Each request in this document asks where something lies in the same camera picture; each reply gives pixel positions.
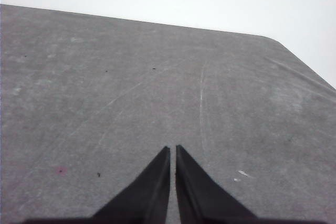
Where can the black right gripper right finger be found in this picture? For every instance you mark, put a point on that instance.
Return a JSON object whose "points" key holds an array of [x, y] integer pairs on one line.
{"points": [[199, 197]]}

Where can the grey table cloth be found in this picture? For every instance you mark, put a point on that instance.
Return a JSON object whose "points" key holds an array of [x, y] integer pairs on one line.
{"points": [[118, 90]]}

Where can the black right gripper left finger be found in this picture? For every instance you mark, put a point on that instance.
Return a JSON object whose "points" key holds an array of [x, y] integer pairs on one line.
{"points": [[147, 197]]}

